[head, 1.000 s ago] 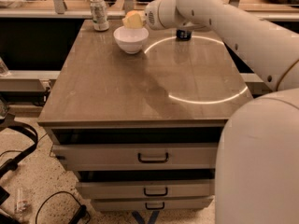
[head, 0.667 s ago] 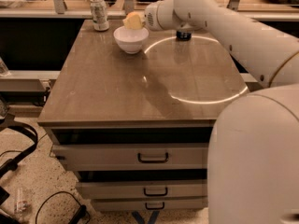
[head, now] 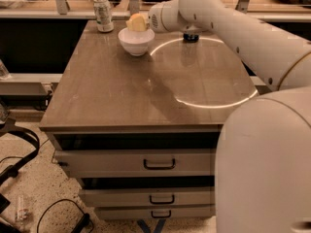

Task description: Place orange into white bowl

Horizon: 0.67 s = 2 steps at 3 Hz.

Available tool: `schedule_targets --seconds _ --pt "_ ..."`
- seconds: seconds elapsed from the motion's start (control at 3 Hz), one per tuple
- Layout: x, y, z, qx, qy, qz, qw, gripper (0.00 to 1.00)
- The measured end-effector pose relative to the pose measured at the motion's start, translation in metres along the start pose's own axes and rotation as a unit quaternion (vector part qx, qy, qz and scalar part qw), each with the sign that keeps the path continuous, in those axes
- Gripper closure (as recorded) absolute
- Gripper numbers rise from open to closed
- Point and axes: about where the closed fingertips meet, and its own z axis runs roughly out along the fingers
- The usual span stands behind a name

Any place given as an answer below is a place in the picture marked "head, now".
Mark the grey drawer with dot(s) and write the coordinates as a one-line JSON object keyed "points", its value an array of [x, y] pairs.
{"points": [[145, 197], [136, 163], [161, 212]]}

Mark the black chair base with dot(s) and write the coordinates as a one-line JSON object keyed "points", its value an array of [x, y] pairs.
{"points": [[19, 175]]}

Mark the top grey drawer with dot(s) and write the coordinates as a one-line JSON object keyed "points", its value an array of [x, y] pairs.
{"points": [[136, 163]]}

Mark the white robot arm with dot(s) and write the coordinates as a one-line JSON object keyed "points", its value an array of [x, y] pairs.
{"points": [[263, 157]]}

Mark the clear plastic bottle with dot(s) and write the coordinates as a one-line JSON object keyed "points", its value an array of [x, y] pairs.
{"points": [[22, 211]]}

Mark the blue soda can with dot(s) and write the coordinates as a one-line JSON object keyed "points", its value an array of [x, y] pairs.
{"points": [[190, 38]]}

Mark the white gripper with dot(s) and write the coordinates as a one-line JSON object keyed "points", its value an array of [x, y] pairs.
{"points": [[155, 20]]}

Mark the bottom grey drawer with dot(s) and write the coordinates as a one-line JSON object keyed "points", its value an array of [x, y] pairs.
{"points": [[161, 212]]}

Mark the white bowl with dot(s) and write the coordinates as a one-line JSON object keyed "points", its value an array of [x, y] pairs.
{"points": [[136, 43]]}

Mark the grey drawer cabinet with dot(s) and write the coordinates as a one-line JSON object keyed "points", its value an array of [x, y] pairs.
{"points": [[176, 96]]}

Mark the silver green soda can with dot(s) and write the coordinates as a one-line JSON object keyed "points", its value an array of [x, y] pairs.
{"points": [[103, 15]]}

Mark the middle grey drawer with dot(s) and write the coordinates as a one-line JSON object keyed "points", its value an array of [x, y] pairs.
{"points": [[145, 197]]}

